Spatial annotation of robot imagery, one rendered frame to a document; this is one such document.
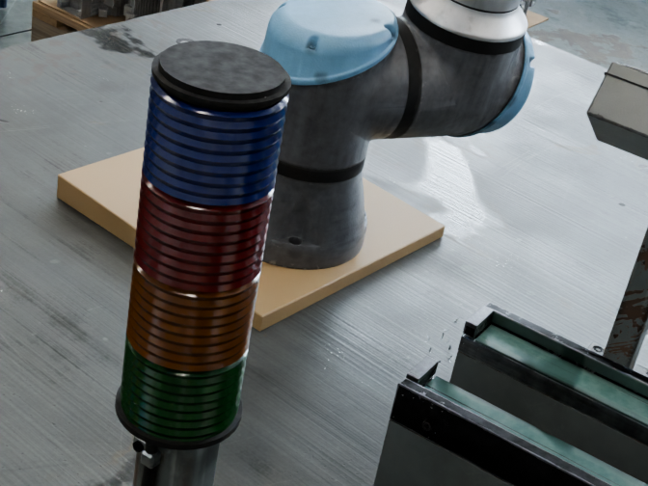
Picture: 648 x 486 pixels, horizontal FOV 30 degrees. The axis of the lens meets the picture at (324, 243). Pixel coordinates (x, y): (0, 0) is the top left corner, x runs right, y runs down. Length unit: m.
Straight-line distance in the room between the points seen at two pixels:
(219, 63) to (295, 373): 0.55
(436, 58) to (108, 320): 0.38
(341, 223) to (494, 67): 0.20
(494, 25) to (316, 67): 0.17
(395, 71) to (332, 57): 0.07
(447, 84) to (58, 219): 0.40
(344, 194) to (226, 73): 0.63
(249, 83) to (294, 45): 0.56
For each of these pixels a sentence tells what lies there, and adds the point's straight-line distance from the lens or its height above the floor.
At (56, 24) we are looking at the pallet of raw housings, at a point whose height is 0.11.
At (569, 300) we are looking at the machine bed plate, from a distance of 1.23.
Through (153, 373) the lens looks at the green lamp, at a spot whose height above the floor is 1.07.
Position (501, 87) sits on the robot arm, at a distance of 1.17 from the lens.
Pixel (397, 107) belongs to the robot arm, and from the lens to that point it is 1.11.
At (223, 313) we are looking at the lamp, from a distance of 0.55.
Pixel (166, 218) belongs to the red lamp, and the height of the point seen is 1.15.
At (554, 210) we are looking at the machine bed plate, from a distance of 1.39.
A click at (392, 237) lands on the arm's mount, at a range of 1.23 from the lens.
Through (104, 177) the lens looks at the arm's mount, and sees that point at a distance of 1.23.
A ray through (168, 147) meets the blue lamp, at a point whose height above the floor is 1.19.
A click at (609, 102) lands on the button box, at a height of 1.06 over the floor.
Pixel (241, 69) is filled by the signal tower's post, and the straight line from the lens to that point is 0.52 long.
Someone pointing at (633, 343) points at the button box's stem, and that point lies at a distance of 1.10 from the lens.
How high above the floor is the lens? 1.42
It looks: 31 degrees down
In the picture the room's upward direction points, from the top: 11 degrees clockwise
